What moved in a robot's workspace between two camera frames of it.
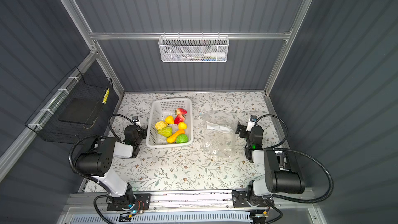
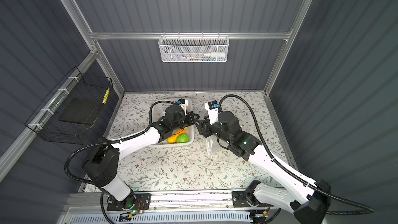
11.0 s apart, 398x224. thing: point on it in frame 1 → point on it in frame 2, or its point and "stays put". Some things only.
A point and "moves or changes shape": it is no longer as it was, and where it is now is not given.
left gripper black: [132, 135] → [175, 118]
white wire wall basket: [193, 49] stays put
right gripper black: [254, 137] → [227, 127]
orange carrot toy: [172, 139] stays put
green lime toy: [182, 138] stays put
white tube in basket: [215, 54] stays put
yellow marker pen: [105, 96] stays put
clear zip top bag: [218, 137] moves or changes shape
